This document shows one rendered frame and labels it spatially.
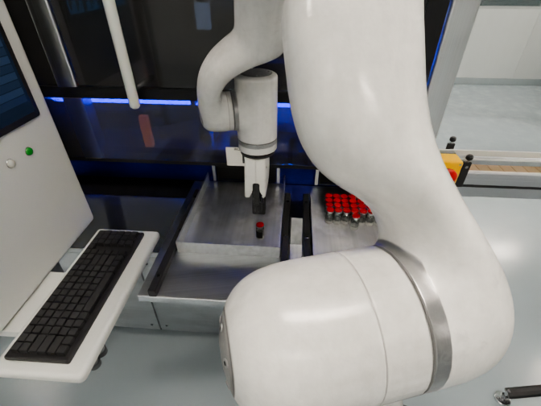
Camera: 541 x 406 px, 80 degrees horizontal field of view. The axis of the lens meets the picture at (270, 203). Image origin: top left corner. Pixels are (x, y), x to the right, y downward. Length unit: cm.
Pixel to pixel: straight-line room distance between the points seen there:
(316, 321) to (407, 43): 18
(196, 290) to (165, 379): 95
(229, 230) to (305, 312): 68
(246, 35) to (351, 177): 36
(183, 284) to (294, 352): 58
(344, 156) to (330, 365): 13
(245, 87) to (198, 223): 45
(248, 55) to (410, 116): 37
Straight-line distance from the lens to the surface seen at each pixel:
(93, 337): 86
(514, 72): 651
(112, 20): 86
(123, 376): 175
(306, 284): 23
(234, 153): 95
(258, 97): 63
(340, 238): 88
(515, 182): 131
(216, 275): 78
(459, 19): 90
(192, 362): 169
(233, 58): 56
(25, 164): 96
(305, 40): 23
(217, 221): 93
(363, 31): 22
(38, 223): 100
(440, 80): 92
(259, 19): 52
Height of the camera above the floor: 146
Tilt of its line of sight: 36 degrees down
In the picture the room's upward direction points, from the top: straight up
